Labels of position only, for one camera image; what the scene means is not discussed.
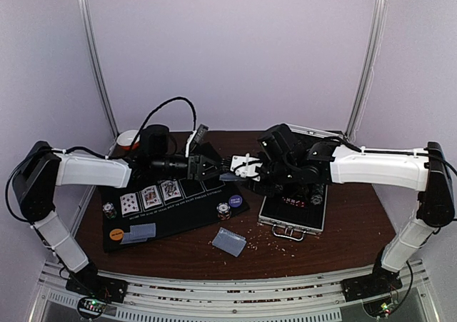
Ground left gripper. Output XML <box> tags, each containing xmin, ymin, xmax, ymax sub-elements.
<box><xmin>151</xmin><ymin>153</ymin><xmax>226</xmax><ymax>182</ymax></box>

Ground chip row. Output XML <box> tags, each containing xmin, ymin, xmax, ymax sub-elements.
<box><xmin>310</xmin><ymin>184</ymin><xmax>325</xmax><ymax>206</ymax></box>

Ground playing card deck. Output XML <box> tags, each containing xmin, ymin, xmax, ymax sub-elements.
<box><xmin>219</xmin><ymin>157</ymin><xmax>246</xmax><ymax>182</ymax></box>

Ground face-up community card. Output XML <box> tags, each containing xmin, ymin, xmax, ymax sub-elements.
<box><xmin>141</xmin><ymin>186</ymin><xmax>162</xmax><ymax>210</ymax></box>
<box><xmin>161</xmin><ymin>181</ymin><xmax>181</xmax><ymax>201</ymax></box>
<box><xmin>120</xmin><ymin>193</ymin><xmax>140</xmax><ymax>217</ymax></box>

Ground purple small blind button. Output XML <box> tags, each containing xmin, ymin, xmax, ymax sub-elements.
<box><xmin>228</xmin><ymin>195</ymin><xmax>243</xmax><ymax>208</ymax></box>

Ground poker chip stack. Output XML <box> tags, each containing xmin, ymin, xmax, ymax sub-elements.
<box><xmin>216</xmin><ymin>203</ymin><xmax>231</xmax><ymax>221</ymax></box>
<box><xmin>102</xmin><ymin>202</ymin><xmax>117</xmax><ymax>219</ymax></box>

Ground aluminium poker case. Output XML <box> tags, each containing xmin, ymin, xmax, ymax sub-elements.
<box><xmin>258</xmin><ymin>124</ymin><xmax>345</xmax><ymax>241</ymax></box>

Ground black poker mat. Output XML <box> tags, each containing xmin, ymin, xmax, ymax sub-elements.
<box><xmin>99</xmin><ymin>141</ymin><xmax>252</xmax><ymax>254</ymax></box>

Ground orange big blind button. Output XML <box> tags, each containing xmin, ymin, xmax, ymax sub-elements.
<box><xmin>109</xmin><ymin>228</ymin><xmax>124</xmax><ymax>241</ymax></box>

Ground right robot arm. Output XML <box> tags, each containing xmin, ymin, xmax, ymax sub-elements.
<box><xmin>232</xmin><ymin>137</ymin><xmax>455</xmax><ymax>295</ymax></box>

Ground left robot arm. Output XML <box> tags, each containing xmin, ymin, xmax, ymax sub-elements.
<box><xmin>4</xmin><ymin>141</ymin><xmax>223</xmax><ymax>296</ymax></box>

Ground red dice in case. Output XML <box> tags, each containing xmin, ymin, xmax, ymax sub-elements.
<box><xmin>282</xmin><ymin>196</ymin><xmax>306</xmax><ymax>208</ymax></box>

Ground orange white bowl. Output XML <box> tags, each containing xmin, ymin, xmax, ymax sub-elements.
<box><xmin>116</xmin><ymin>130</ymin><xmax>138</xmax><ymax>151</ymax></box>

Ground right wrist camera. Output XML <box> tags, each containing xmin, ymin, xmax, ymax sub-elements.
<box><xmin>257</xmin><ymin>124</ymin><xmax>297</xmax><ymax>161</ymax></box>

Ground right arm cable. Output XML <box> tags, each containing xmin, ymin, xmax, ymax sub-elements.
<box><xmin>428</xmin><ymin>150</ymin><xmax>457</xmax><ymax>180</ymax></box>

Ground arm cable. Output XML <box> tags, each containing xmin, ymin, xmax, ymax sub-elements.
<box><xmin>5</xmin><ymin>95</ymin><xmax>199</xmax><ymax>223</ymax></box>
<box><xmin>428</xmin><ymin>150</ymin><xmax>457</xmax><ymax>180</ymax></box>

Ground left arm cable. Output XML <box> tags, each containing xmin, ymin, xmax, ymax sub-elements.
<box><xmin>5</xmin><ymin>95</ymin><xmax>199</xmax><ymax>223</ymax></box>

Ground right aluminium frame post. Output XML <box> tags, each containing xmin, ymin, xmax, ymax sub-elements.
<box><xmin>346</xmin><ymin>0</ymin><xmax>388</xmax><ymax>141</ymax></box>

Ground aluminium frame post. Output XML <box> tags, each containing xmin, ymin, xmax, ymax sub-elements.
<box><xmin>346</xmin><ymin>0</ymin><xmax>388</xmax><ymax>141</ymax></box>
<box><xmin>77</xmin><ymin>0</ymin><xmax>119</xmax><ymax>139</ymax></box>

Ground left aluminium frame post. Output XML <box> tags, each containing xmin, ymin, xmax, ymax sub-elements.
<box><xmin>77</xmin><ymin>0</ymin><xmax>119</xmax><ymax>139</ymax></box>

